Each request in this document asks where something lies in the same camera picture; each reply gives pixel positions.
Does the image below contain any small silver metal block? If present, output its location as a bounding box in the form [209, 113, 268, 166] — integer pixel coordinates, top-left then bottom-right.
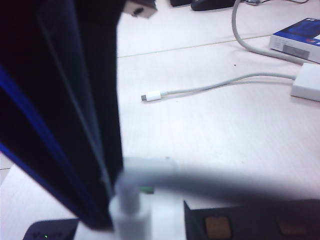
[123, 0, 158, 20]

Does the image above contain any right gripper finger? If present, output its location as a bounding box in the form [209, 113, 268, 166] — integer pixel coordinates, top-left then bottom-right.
[0, 0, 126, 231]

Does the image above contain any white charger cable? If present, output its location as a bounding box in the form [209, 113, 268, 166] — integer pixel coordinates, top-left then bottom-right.
[115, 159, 276, 217]

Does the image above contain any black computer mouse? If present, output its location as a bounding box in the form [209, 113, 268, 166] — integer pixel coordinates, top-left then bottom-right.
[191, 0, 236, 12]

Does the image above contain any light grey cable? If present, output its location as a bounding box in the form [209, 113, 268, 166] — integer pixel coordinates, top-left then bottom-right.
[231, 0, 305, 65]

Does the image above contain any white box with barcode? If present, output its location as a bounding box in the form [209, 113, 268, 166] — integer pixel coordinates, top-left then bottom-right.
[269, 16, 320, 65]

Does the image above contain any black power strip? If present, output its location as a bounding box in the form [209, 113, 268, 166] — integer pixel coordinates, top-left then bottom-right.
[23, 198, 320, 240]

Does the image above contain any white charger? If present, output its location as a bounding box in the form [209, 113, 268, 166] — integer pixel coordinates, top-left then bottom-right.
[108, 156, 187, 240]

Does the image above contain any white adapter with cable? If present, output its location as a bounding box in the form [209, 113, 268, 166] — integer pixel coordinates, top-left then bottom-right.
[139, 62, 320, 103]

